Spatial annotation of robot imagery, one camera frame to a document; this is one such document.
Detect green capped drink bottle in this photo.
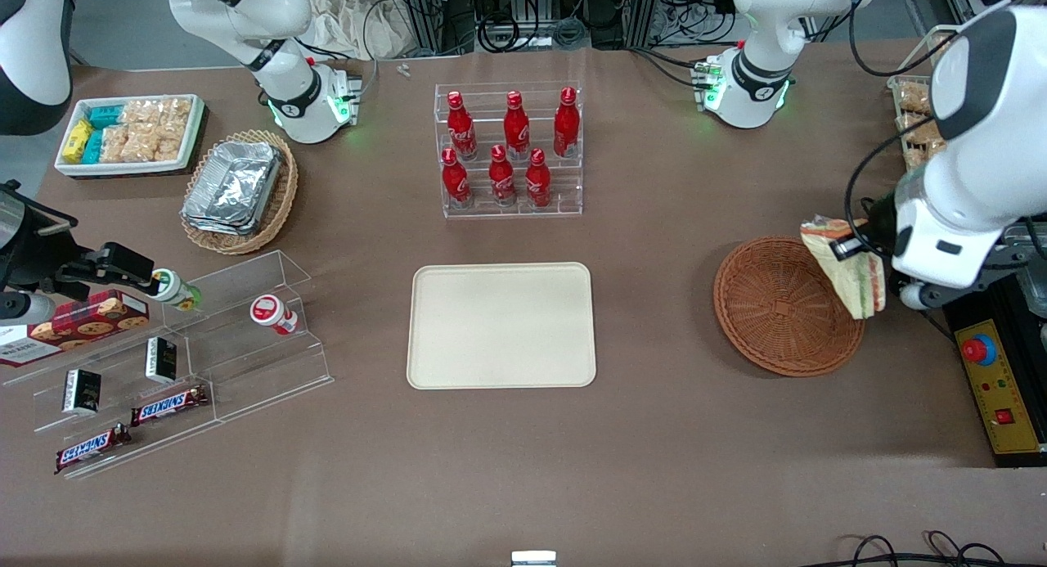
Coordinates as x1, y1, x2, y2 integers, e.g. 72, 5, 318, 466
151, 269, 203, 312

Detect beige crumpled cloth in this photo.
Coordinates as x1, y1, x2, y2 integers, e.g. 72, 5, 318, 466
307, 0, 414, 62

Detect brown round wicker basket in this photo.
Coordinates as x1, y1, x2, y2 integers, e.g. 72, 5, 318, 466
712, 236, 866, 379

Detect red cola bottle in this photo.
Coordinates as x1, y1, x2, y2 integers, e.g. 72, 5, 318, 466
446, 90, 479, 161
524, 147, 552, 209
502, 90, 531, 161
488, 144, 518, 207
553, 87, 581, 159
441, 147, 472, 209

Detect red emergency stop button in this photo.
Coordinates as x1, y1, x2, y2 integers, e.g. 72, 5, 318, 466
961, 335, 1000, 367

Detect light oval wicker basket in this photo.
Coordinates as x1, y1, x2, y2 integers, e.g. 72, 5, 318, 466
179, 128, 299, 256

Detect white rectangular snack tray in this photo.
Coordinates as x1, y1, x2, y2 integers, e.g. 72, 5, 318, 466
54, 93, 206, 178

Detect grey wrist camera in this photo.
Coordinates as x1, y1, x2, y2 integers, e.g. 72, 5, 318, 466
897, 281, 950, 312
0, 291, 57, 325

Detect triangle sandwich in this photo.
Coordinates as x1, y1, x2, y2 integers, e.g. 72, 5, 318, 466
800, 214, 887, 322

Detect black floor cables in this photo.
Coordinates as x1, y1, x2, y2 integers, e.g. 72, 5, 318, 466
820, 530, 1047, 567

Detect red capped drink bottle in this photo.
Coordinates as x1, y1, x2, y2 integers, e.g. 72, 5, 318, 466
249, 294, 300, 337

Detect snickers chocolate bar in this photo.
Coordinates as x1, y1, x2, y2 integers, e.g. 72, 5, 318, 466
54, 423, 133, 475
130, 384, 210, 427

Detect small black box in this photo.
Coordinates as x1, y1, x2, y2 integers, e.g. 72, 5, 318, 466
145, 336, 179, 385
61, 368, 103, 415

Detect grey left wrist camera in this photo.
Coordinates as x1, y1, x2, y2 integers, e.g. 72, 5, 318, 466
897, 281, 950, 312

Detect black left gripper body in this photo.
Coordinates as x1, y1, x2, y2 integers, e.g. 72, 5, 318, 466
859, 192, 902, 262

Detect yellow faced control box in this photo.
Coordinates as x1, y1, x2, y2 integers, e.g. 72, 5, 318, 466
941, 272, 1047, 469

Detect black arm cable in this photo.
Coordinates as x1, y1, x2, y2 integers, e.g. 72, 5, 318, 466
844, 115, 935, 245

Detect stacked aluminium foil containers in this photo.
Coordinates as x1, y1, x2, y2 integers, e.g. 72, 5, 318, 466
181, 140, 284, 237

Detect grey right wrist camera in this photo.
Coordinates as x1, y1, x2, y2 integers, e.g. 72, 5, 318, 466
0, 291, 57, 325

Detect red cookie box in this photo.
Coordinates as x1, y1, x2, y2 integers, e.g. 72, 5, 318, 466
0, 289, 151, 369

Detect clear acrylic stepped shelf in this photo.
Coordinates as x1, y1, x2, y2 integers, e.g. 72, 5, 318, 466
0, 250, 335, 480

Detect white wire basket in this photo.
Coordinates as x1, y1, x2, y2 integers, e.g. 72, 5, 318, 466
887, 25, 962, 173

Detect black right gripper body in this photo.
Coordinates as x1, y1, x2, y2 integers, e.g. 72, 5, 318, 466
0, 182, 81, 296

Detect beige rectangular tray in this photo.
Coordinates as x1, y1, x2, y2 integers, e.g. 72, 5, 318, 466
407, 261, 598, 390

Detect clear acrylic bottle rack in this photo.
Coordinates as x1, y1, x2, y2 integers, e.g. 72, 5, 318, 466
434, 81, 585, 219

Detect coiled black cable bundle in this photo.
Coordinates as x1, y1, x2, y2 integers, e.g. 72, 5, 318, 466
473, 7, 526, 54

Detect yellow snack pack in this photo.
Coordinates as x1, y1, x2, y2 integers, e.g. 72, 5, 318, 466
62, 118, 94, 164

